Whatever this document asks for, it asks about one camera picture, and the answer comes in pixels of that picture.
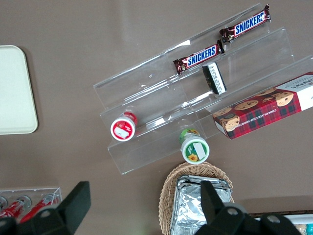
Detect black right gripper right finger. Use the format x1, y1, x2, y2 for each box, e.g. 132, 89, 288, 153
195, 180, 260, 235

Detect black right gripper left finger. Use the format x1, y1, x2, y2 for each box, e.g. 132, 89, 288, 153
18, 181, 91, 235

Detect light woven wicker basket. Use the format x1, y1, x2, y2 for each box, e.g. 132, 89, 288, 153
158, 161, 235, 235

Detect white rectangular snack tray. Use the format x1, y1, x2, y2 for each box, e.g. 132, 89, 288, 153
249, 212, 313, 235

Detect beige plastic serving tray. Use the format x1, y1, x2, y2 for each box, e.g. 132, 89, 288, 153
0, 45, 39, 135

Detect clear acrylic bottle rack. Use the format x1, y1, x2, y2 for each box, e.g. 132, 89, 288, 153
0, 187, 63, 222

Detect stacked aluminium foil containers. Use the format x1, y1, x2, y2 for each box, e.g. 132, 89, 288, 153
171, 175, 234, 235

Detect red cola bottle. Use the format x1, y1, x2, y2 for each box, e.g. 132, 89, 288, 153
0, 195, 32, 219
19, 193, 60, 223

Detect green lidded small cup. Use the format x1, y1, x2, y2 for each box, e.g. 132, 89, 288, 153
178, 128, 211, 165

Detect clear bag of crackers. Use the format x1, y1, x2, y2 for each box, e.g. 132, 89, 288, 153
294, 224, 308, 235

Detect red lidded small cup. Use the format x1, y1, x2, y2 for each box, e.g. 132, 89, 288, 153
110, 112, 138, 142

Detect red tartan cookie box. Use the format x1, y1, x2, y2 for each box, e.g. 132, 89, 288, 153
212, 71, 313, 140

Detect clear acrylic stepped shelf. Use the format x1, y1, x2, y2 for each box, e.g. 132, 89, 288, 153
92, 2, 313, 175

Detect small black white box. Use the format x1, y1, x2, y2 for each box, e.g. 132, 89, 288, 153
201, 62, 227, 95

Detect Snickers chocolate bar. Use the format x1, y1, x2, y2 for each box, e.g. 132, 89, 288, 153
219, 4, 271, 44
173, 39, 225, 75

